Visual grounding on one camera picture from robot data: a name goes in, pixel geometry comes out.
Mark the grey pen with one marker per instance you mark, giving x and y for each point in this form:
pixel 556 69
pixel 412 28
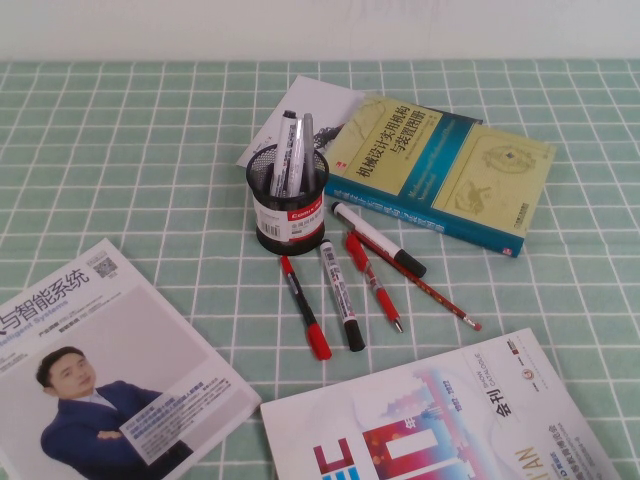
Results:
pixel 309 145

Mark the black mesh pen holder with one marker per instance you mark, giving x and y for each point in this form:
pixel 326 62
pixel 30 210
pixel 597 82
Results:
pixel 300 220

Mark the black pen with red cap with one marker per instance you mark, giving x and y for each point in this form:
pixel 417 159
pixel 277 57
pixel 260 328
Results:
pixel 305 310

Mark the red gel pen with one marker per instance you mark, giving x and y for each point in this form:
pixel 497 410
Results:
pixel 382 300

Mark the plain white marker black cap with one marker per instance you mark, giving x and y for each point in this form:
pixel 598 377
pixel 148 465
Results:
pixel 375 235

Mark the white marker with printed barrel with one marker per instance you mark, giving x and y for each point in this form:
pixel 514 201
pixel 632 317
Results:
pixel 340 295
pixel 298 150
pixel 286 145

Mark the red pencil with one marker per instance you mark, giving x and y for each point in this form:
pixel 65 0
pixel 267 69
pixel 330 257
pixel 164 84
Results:
pixel 440 297

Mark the yellow and teal book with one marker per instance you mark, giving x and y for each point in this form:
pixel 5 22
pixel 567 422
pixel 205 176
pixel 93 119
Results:
pixel 425 150

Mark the white booklet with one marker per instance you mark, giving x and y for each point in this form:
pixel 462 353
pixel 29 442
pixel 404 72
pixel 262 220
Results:
pixel 310 100

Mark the white show catalogue magazine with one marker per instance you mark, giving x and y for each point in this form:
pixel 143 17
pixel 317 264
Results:
pixel 400 400

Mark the green checked tablecloth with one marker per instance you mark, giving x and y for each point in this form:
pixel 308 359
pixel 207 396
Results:
pixel 150 150

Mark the magazine with man portrait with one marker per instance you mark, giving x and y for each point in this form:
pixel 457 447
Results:
pixel 125 325

